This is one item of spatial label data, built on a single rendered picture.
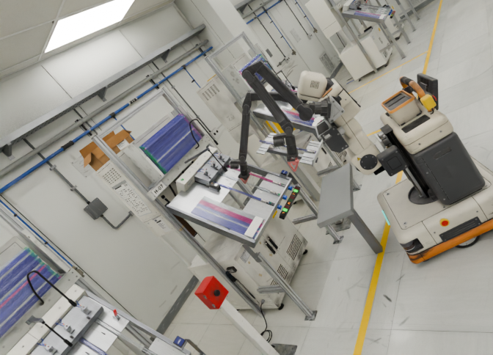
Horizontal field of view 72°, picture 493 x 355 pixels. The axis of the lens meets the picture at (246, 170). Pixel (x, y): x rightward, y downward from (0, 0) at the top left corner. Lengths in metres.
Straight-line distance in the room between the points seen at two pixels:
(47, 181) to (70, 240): 0.62
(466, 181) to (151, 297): 3.15
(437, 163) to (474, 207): 0.34
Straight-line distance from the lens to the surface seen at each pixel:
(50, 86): 4.29
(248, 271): 2.64
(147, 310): 4.03
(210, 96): 3.67
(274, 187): 2.65
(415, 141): 2.06
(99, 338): 2.11
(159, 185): 2.54
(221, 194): 2.59
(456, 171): 2.21
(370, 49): 6.70
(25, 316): 2.19
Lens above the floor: 1.67
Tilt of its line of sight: 15 degrees down
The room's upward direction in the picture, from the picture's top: 39 degrees counter-clockwise
